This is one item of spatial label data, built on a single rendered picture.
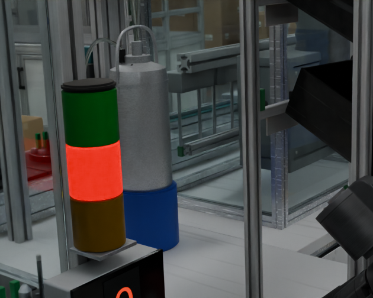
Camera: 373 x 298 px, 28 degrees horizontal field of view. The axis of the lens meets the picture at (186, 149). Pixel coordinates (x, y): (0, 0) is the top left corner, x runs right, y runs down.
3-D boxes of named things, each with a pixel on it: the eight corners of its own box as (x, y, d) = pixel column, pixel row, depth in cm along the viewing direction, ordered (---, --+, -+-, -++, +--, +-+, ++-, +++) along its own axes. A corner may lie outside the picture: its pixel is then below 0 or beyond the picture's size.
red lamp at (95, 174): (134, 190, 70) (131, 139, 69) (95, 204, 66) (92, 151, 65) (96, 182, 73) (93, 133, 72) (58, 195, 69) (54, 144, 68)
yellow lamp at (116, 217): (137, 240, 71) (134, 191, 70) (99, 256, 67) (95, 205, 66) (100, 230, 74) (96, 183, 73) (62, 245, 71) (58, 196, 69)
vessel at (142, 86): (185, 181, 179) (179, 23, 170) (145, 196, 169) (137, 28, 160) (142, 173, 188) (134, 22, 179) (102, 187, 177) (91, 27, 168)
